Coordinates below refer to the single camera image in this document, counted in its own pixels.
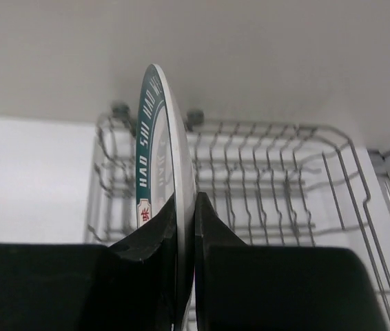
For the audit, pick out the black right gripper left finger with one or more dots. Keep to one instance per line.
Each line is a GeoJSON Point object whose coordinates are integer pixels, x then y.
{"type": "Point", "coordinates": [129, 285]}

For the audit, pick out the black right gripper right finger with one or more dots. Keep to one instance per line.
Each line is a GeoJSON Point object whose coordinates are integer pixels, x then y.
{"type": "Point", "coordinates": [264, 287]}

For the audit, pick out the white plate teal rim front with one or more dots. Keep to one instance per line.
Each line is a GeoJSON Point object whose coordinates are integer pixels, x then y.
{"type": "Point", "coordinates": [164, 170]}

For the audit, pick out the grey wire dish rack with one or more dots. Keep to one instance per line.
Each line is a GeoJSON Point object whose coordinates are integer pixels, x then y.
{"type": "Point", "coordinates": [275, 184]}

